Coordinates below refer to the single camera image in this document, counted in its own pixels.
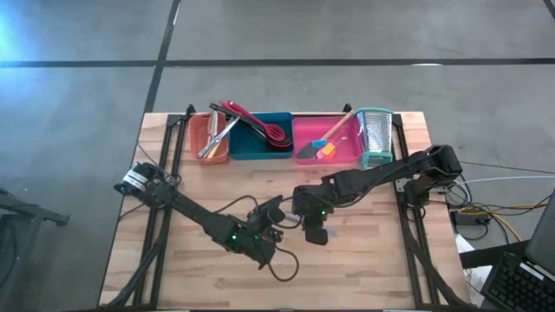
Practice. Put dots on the pink plastic bin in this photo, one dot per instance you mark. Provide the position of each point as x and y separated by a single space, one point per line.
303 130

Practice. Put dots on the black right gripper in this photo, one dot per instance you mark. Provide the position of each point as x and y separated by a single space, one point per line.
312 203

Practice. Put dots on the black aluminium rail frame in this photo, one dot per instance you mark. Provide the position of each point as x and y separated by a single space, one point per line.
165 147
398 143

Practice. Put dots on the red ladle with steel shaft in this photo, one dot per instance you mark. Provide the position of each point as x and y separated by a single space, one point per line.
224 105

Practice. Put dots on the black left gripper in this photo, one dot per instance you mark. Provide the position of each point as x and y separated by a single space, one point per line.
260 242

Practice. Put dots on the blue plastic bin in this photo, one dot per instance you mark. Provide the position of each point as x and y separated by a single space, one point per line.
245 147

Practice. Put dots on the teal-framed steel grater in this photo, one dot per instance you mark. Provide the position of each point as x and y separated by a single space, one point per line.
375 134

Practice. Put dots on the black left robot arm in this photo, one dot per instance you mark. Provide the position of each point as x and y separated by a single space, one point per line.
191 212

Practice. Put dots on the black desk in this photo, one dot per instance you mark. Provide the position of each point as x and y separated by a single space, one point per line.
485 258

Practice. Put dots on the black metal furniture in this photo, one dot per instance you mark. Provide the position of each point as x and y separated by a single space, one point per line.
26 210

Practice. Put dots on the dark laptop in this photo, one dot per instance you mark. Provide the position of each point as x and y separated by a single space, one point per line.
544 242

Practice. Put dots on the orange plastic bin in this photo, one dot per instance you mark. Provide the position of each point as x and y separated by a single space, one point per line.
195 138

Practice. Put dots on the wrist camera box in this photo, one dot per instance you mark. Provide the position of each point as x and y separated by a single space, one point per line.
271 207
315 235

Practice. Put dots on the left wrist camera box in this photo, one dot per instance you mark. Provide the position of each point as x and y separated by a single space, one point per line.
271 207

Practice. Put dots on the white paper sheet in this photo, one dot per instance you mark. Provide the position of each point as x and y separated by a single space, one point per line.
477 277

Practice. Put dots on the black slotted spoon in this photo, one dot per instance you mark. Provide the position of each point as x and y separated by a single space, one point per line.
282 146

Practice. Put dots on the black power box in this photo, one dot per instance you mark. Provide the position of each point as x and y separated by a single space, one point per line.
466 219

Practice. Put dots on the grey metal bracket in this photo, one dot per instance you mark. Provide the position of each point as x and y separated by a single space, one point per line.
401 184

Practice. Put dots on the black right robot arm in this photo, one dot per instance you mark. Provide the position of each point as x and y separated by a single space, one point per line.
390 173

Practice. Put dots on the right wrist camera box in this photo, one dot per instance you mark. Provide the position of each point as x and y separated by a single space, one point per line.
315 235

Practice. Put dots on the slim steel knife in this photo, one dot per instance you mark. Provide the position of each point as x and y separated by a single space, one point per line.
220 135

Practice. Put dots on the red silicone slotted spoon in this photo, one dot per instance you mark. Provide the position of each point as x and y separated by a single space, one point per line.
275 130

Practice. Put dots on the black keyboard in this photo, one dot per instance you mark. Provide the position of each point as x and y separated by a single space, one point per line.
516 286

